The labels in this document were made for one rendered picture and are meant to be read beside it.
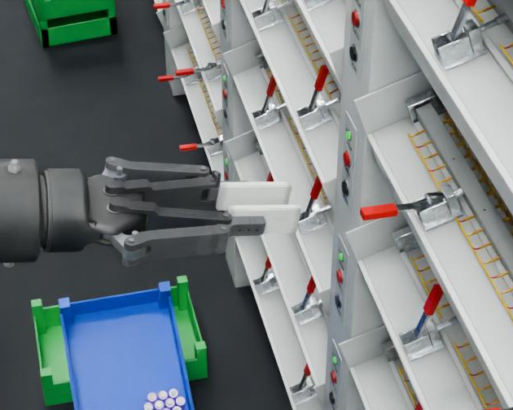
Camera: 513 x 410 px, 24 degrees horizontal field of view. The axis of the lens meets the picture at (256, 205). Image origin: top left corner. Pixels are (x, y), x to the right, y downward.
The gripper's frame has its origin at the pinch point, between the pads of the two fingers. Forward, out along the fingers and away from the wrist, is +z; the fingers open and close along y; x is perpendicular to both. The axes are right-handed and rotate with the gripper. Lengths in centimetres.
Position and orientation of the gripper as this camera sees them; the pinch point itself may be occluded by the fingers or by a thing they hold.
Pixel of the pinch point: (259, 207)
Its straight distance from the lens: 111.4
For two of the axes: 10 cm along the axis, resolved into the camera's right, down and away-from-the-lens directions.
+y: 2.3, 6.2, -7.5
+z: 9.6, -0.1, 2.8
